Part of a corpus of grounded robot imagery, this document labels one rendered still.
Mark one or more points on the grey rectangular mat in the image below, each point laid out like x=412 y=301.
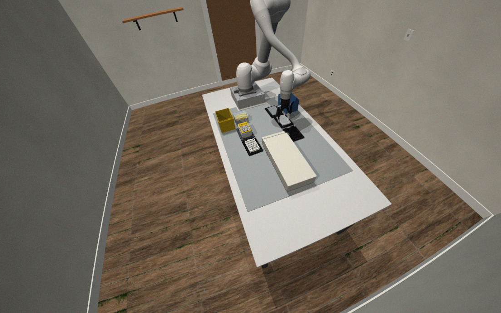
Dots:
x=256 y=176

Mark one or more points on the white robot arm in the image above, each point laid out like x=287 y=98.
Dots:
x=267 y=14

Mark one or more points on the yellow bin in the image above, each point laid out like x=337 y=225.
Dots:
x=224 y=120

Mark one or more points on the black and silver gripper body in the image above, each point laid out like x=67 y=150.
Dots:
x=284 y=103

